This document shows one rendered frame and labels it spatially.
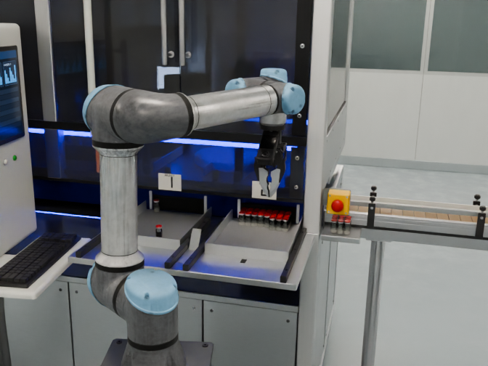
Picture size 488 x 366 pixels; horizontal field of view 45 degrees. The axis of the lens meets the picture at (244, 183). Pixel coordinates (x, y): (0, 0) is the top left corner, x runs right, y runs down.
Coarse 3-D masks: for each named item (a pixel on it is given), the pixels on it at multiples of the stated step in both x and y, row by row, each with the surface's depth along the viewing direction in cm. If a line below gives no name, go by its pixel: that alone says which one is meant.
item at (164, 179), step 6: (162, 174) 206; (168, 174) 206; (174, 174) 205; (162, 180) 207; (168, 180) 206; (174, 180) 206; (180, 180) 205; (162, 186) 208; (168, 186) 207; (174, 186) 206; (180, 186) 206
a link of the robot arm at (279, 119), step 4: (264, 116) 162; (268, 116) 162; (272, 116) 161; (276, 116) 161; (280, 116) 162; (284, 116) 163; (260, 120) 164; (264, 120) 163; (268, 120) 162; (272, 120) 162; (276, 120) 162; (280, 120) 162; (284, 120) 163; (264, 124) 164; (268, 124) 162; (272, 124) 162; (276, 124) 162; (280, 124) 163
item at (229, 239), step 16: (224, 224) 202; (208, 240) 183; (224, 240) 191; (240, 240) 191; (256, 240) 192; (272, 240) 192; (288, 240) 192; (240, 256) 178; (256, 256) 177; (272, 256) 176; (288, 256) 176
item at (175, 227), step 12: (144, 204) 218; (144, 216) 212; (156, 216) 212; (168, 216) 213; (180, 216) 213; (192, 216) 213; (204, 216) 206; (144, 228) 201; (168, 228) 201; (180, 228) 201; (144, 240) 185; (156, 240) 184; (168, 240) 183; (180, 240) 183
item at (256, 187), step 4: (252, 184) 199; (256, 184) 199; (252, 188) 200; (256, 188) 199; (260, 188) 199; (252, 192) 200; (256, 192) 200; (260, 192) 199; (276, 192) 198; (252, 196) 200; (256, 196) 200; (260, 196) 200; (264, 196) 199; (272, 196) 199; (276, 196) 198
